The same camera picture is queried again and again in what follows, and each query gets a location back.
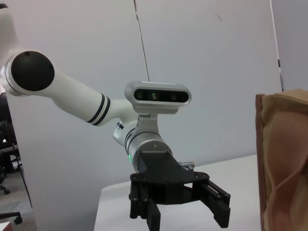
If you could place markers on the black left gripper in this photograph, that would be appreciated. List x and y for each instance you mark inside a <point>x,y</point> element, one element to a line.
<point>166,183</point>

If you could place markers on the khaki canvas food bag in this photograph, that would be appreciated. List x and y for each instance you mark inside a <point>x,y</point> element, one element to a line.
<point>284,156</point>

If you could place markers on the white and silver left arm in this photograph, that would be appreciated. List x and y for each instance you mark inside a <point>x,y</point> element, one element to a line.
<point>72,91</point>

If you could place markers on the red and white box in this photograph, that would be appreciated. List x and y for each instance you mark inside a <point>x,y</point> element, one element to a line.
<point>4,226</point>

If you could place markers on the black office chair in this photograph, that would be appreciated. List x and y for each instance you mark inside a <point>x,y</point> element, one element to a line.
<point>6,156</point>

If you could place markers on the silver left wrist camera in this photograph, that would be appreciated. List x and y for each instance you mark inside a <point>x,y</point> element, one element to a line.
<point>158,96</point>

